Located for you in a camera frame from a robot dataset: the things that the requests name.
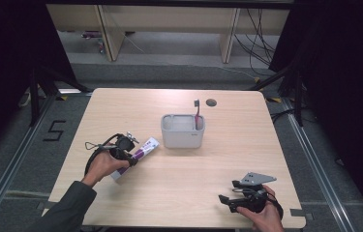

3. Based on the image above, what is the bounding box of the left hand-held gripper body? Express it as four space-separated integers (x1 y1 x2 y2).
108 131 140 160

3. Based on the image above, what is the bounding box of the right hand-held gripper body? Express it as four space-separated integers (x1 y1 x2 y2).
231 172 278 214

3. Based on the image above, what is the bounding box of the white and purple toothpaste tube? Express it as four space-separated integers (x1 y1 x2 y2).
109 136 161 182

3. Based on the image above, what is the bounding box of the grey toothbrush holder box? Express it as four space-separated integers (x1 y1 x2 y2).
160 113 206 150

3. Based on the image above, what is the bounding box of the pink toothbrush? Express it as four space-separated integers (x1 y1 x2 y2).
194 99 202 131

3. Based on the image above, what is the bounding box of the person's left hand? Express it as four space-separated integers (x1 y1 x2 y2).
81 149 131 189

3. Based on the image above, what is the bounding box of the person's right hand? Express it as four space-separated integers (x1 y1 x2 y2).
236 186 286 232

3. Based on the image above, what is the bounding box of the black metal stand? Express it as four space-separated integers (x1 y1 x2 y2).
28 63 93 128
249 62 305 128

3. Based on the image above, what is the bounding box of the light wooden desk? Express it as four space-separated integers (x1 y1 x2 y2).
45 3 291 64

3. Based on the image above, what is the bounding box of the black curtain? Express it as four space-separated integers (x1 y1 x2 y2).
268 0 363 223
0 0 78 163

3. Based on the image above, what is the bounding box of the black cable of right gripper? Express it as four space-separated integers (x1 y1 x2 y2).
265 192 285 220

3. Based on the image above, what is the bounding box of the aluminium floor rail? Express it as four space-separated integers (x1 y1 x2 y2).
0 95 57 232
281 97 356 232

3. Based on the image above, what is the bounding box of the bundle of black cables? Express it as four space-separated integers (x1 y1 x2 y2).
232 8 278 77

